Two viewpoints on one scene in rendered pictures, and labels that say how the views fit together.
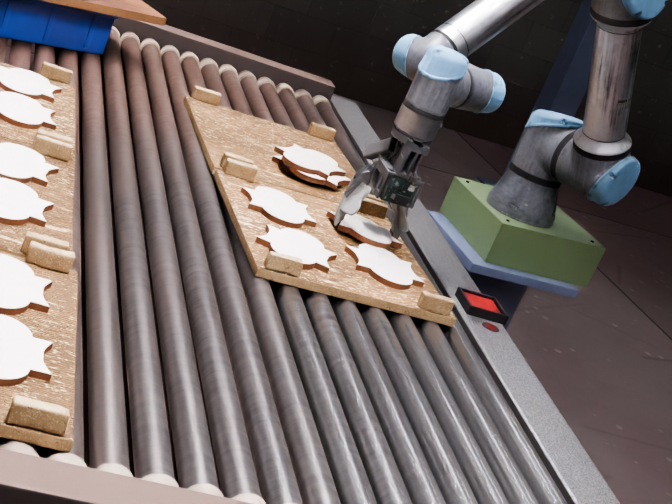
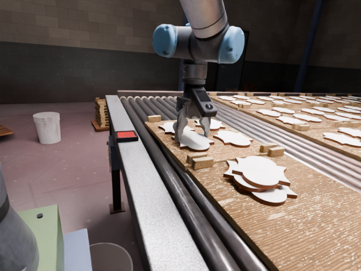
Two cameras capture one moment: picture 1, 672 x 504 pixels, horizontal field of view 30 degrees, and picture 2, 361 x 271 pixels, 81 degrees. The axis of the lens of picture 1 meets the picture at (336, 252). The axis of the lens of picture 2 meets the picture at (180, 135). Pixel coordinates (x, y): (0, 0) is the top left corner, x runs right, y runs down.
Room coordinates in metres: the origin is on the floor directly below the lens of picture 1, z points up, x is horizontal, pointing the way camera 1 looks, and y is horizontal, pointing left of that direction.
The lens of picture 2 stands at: (2.79, -0.11, 1.21)
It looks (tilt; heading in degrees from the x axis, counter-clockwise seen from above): 20 degrees down; 177
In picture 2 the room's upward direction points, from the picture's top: 4 degrees clockwise
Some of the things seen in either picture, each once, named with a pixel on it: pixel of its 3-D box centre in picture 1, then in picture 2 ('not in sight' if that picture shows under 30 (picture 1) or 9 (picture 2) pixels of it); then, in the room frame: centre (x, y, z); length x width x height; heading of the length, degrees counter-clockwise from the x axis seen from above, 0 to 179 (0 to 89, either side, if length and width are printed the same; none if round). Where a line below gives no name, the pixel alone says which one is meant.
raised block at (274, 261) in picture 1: (284, 263); not in sight; (1.80, 0.07, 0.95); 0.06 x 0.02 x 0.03; 113
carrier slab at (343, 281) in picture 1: (328, 243); (202, 136); (2.04, 0.02, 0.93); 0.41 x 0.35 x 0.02; 23
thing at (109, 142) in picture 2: not in sight; (119, 152); (1.88, -0.34, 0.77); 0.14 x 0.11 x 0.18; 19
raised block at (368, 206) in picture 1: (372, 207); (196, 158); (2.27, -0.03, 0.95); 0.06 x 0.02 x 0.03; 113
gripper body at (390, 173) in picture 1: (400, 166); (192, 97); (2.10, -0.04, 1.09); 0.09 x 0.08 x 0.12; 23
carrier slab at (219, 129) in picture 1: (279, 155); (300, 204); (2.42, 0.18, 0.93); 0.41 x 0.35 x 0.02; 22
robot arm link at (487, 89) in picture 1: (466, 85); (179, 42); (2.20, -0.10, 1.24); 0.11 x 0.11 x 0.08; 49
